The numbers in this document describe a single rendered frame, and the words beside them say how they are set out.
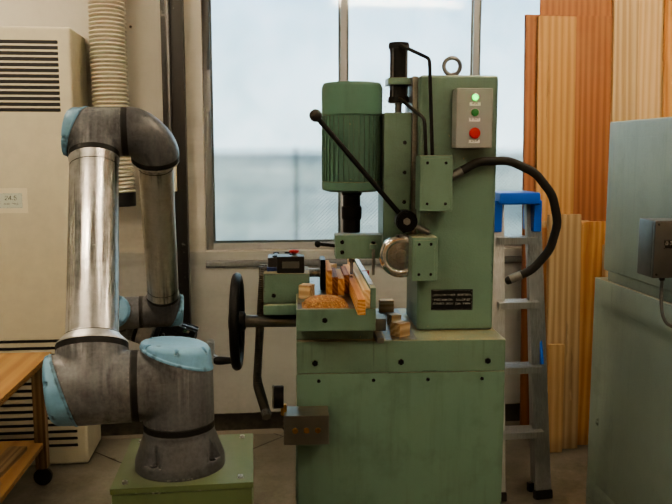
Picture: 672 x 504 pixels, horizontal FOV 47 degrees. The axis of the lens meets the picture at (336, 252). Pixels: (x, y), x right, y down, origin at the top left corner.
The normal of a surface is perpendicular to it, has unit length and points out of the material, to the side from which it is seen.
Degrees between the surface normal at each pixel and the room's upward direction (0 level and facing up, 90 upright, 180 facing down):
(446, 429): 90
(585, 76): 87
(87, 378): 61
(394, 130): 90
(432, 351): 90
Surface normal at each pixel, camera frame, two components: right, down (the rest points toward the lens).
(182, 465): 0.24, -0.23
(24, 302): 0.11, 0.13
